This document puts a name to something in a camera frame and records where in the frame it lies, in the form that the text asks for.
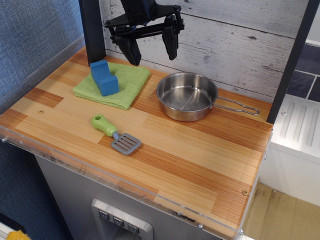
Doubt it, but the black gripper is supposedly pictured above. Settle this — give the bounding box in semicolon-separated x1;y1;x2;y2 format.
103;0;185;66

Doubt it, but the stainless steel pan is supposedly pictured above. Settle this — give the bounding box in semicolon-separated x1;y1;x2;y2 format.
156;72;260;122

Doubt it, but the green folded cloth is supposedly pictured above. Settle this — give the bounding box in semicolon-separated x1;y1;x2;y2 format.
73;60;151;110

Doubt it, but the clear acrylic edge guard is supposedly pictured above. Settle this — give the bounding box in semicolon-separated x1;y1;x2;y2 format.
0;124;273;237

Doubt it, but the blue wooden block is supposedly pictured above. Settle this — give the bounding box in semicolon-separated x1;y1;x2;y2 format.
89;59;120;97

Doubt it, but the silver dispenser panel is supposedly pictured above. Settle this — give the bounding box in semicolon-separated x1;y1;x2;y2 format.
91;198;154;240

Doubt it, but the white ridged appliance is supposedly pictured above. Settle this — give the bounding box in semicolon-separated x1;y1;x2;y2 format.
259;94;320;205

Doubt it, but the yellow object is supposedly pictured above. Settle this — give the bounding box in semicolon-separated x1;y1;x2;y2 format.
6;230;31;240

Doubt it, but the green handled grey spatula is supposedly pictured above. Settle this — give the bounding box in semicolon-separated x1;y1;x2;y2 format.
91;114;141;155

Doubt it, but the black right post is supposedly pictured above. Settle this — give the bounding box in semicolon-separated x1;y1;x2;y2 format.
266;0;320;124

